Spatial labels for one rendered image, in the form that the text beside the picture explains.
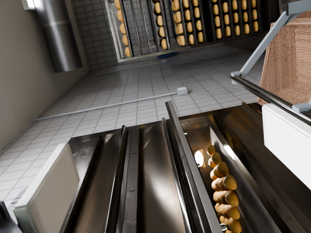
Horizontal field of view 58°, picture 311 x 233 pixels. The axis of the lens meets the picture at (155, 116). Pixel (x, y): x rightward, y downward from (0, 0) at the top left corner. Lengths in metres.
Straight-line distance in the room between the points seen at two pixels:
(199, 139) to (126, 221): 1.00
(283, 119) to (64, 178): 0.13
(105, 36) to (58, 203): 5.12
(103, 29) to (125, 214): 4.44
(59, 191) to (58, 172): 0.01
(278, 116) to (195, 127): 1.69
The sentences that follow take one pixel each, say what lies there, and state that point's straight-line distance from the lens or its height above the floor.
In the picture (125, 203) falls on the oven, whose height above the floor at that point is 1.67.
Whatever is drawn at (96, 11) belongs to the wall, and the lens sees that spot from 5.27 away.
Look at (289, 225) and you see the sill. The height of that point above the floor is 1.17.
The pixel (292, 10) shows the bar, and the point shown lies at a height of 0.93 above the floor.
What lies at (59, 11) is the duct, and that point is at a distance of 3.26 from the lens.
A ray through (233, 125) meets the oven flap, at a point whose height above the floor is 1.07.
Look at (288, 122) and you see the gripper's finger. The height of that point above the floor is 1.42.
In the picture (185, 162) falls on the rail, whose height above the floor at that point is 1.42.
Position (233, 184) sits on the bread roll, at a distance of 1.44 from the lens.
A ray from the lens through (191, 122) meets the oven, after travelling 1.84.
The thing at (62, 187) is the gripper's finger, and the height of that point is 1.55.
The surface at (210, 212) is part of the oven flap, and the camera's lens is 0.77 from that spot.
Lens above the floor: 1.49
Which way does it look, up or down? 1 degrees up
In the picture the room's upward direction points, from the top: 101 degrees counter-clockwise
